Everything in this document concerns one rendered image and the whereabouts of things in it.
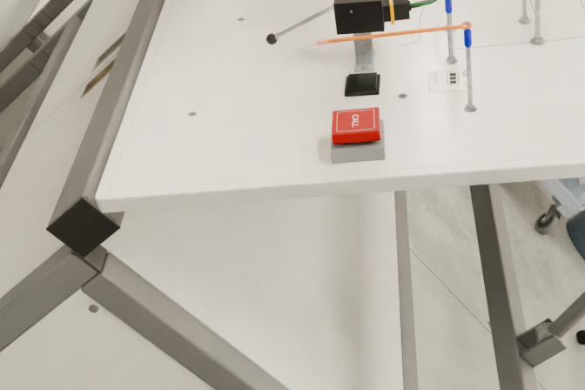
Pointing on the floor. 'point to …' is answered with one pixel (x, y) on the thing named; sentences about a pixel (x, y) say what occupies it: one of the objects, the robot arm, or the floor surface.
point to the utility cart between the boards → (561, 194)
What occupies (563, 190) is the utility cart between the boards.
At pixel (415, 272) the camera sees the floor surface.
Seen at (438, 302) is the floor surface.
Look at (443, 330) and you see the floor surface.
